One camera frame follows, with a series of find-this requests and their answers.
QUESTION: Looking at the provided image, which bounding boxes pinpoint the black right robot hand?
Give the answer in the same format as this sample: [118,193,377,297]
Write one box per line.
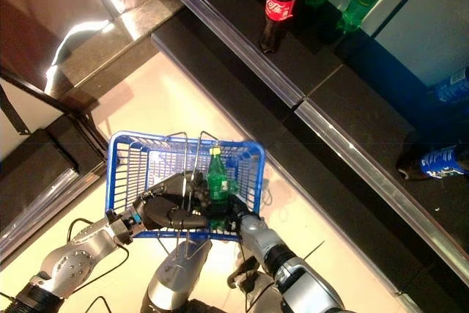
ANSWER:
[192,170,263,235]

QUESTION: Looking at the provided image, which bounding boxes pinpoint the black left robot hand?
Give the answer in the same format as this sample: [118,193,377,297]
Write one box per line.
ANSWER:
[132,170,209,230]

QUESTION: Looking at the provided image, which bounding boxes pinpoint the blue plastic shopping basket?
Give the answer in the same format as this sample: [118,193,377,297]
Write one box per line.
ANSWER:
[105,130,267,259]

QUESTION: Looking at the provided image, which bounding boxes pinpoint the dark glass display counter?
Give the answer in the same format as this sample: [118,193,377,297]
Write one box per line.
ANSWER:
[0,0,184,266]

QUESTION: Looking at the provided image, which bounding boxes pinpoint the Pepsi bottle blue cap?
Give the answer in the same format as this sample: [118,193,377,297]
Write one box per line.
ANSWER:
[396,144,469,183]
[432,67,469,106]

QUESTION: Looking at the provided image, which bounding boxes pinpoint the Coca-Cola bottle red label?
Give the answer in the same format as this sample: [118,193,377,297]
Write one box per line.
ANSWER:
[258,0,300,54]

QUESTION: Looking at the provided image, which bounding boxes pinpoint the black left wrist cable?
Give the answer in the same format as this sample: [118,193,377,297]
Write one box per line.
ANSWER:
[67,217,131,313]

